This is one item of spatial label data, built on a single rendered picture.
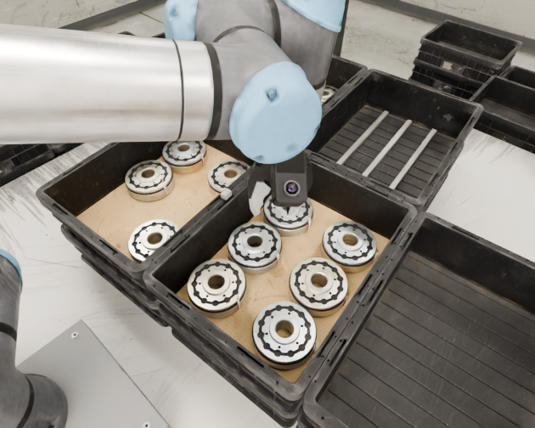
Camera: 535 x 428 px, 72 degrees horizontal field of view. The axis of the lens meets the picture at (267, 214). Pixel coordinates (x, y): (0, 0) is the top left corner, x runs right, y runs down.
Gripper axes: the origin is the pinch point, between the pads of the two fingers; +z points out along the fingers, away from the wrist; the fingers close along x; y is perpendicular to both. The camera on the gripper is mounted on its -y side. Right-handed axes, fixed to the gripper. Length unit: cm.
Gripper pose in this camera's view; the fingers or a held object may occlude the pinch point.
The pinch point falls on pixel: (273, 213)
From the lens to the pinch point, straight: 63.6
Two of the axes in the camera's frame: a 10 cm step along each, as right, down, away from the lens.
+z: -1.2, 6.5, 7.5
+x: -9.8, 0.2, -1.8
